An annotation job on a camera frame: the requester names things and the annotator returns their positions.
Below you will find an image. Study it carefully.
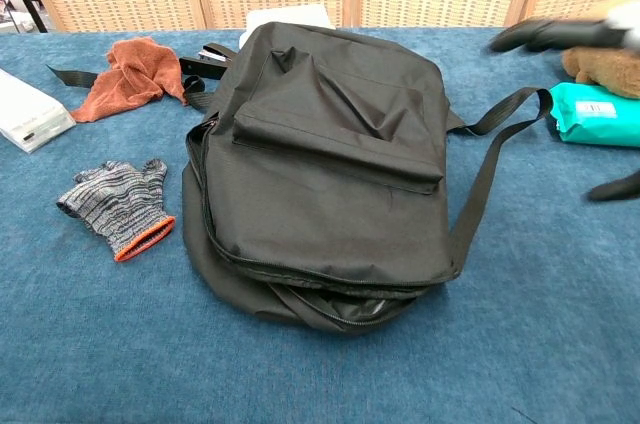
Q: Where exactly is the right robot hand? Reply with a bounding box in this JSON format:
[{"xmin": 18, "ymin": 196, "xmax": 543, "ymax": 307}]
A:
[{"xmin": 487, "ymin": 1, "xmax": 640, "ymax": 203}]

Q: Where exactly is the black backpack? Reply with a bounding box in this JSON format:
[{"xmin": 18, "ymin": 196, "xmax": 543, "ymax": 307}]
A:
[{"xmin": 46, "ymin": 21, "xmax": 554, "ymax": 343}]

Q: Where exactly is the brown plush toy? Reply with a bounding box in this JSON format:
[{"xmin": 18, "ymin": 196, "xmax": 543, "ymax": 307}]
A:
[{"xmin": 561, "ymin": 46, "xmax": 640, "ymax": 88}]

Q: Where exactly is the green wet wipes pack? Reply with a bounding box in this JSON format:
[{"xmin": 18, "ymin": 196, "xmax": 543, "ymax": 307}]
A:
[{"xmin": 548, "ymin": 82, "xmax": 640, "ymax": 149}]

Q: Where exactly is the white plastic food box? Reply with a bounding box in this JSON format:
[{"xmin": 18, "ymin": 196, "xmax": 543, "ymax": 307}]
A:
[{"xmin": 238, "ymin": 3, "xmax": 337, "ymax": 48}]

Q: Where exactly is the black stapler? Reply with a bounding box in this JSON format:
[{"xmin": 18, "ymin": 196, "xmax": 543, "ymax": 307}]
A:
[{"xmin": 178, "ymin": 42, "xmax": 236, "ymax": 81}]

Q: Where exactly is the rust brown cloth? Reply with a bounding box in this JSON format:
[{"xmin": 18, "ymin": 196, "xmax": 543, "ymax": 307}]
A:
[{"xmin": 71, "ymin": 37, "xmax": 189, "ymax": 124}]

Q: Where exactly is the grey knit work glove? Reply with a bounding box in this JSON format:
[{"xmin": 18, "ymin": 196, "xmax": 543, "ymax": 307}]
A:
[{"xmin": 56, "ymin": 158, "xmax": 177, "ymax": 264}]

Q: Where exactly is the white box with green circles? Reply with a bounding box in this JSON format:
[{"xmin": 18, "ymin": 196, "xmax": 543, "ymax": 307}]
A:
[{"xmin": 0, "ymin": 67, "xmax": 77, "ymax": 154}]

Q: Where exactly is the blue table cover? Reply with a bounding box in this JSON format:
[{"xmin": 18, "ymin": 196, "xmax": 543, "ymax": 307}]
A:
[{"xmin": 0, "ymin": 26, "xmax": 640, "ymax": 424}]

